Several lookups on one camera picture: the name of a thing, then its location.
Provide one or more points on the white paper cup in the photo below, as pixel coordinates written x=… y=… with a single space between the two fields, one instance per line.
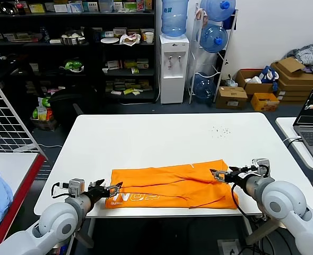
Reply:
x=149 y=38

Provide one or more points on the floor basket of snacks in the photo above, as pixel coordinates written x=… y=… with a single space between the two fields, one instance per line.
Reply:
x=43 y=114

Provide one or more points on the white plastic food bag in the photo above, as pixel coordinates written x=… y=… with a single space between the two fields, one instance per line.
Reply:
x=130 y=40

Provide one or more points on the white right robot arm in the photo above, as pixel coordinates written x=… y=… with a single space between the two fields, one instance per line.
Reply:
x=283 y=202

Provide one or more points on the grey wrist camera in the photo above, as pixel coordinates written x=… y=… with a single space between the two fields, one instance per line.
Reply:
x=261 y=163
x=75 y=186

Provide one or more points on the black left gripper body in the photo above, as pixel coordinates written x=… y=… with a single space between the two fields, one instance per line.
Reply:
x=96 y=192

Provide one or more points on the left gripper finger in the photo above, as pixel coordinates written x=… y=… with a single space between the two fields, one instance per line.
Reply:
x=96 y=184
x=113 y=190

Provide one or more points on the grey white plastic bag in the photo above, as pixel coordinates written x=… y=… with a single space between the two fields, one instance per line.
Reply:
x=230 y=83

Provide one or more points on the blue white bag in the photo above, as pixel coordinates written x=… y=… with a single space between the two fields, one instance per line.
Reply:
x=268 y=75

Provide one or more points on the blue water jug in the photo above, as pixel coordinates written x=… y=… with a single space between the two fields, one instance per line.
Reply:
x=217 y=10
x=212 y=40
x=204 y=87
x=173 y=18

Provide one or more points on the green toy in dish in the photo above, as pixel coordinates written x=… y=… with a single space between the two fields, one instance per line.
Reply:
x=74 y=66

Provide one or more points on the closed brown cardboard box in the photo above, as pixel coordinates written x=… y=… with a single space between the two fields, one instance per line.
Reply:
x=230 y=98

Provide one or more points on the grey striped clothes pile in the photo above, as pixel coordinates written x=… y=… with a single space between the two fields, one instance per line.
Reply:
x=309 y=55

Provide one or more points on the small white flat box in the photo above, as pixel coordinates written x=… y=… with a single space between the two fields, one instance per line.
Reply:
x=105 y=71

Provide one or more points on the grey floor socket box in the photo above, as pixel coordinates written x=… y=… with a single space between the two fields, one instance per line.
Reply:
x=228 y=248

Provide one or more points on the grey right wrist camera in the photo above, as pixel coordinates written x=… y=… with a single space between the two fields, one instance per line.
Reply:
x=261 y=163

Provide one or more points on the red edged white table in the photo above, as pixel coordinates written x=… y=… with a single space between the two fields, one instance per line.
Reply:
x=26 y=183

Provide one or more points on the red label dark bottle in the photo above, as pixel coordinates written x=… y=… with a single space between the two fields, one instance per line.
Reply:
x=20 y=7

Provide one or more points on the orange t-shirt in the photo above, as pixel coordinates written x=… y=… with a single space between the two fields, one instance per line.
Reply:
x=159 y=186

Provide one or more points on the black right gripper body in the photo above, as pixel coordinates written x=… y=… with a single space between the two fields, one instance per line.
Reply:
x=237 y=178

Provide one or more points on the metal bowl with eggs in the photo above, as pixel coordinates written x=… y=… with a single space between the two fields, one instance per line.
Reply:
x=73 y=40

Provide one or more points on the yellow carton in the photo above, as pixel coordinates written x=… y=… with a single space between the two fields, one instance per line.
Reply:
x=264 y=103

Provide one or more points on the yellow green medicine box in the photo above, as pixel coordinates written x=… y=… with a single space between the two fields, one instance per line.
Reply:
x=130 y=64

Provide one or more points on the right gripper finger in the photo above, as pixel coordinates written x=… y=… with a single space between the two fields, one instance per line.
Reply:
x=220 y=176
x=236 y=170

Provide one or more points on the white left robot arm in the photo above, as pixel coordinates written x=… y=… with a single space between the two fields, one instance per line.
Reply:
x=58 y=223

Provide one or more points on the white red medicine box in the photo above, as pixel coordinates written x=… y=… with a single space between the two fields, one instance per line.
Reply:
x=114 y=65

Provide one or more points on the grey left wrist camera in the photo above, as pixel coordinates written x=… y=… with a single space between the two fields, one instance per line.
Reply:
x=75 y=186

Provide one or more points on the black office chair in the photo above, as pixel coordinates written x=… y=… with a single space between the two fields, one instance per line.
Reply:
x=66 y=103

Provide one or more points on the open brown cardboard box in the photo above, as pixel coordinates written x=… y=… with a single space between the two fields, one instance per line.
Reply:
x=241 y=79

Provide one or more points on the beige medicine box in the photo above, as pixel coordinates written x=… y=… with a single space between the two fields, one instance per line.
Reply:
x=142 y=64

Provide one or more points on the clear plastic container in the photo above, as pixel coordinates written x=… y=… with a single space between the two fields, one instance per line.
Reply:
x=106 y=6

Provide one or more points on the black shelving unit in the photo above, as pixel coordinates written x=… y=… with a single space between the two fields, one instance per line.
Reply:
x=66 y=15

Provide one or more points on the cardboard boxes pile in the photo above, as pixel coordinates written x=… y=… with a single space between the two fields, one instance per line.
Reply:
x=291 y=66

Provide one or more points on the white plate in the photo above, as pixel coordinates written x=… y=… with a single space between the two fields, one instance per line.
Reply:
x=110 y=41

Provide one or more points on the white product box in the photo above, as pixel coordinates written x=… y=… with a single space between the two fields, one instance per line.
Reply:
x=60 y=8

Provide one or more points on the yellow product box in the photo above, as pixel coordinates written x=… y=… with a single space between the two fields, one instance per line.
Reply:
x=37 y=8

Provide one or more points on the small blue bottle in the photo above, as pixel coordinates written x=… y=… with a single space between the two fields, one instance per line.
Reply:
x=45 y=35

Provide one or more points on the pale pink hanging cloth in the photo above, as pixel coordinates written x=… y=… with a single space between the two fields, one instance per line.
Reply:
x=199 y=16

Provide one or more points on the flat brown cardboard box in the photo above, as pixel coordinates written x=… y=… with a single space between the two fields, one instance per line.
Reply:
x=297 y=97
x=302 y=86

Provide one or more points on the white water dispenser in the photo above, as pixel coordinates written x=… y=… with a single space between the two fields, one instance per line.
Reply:
x=172 y=79

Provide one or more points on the white side table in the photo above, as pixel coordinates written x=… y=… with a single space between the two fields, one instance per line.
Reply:
x=286 y=127

